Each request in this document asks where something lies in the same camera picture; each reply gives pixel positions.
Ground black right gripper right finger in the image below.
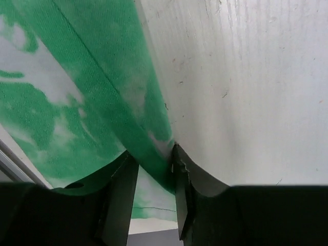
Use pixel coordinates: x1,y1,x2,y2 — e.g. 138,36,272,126
172,145,229,245

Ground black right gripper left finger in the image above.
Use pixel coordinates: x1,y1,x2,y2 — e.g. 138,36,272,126
54,151,139,245

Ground green white tie-dye trousers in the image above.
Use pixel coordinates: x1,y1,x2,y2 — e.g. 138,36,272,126
1,1,176,221

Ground aluminium table frame rail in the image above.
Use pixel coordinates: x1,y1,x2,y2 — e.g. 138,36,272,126
0,139,52,190

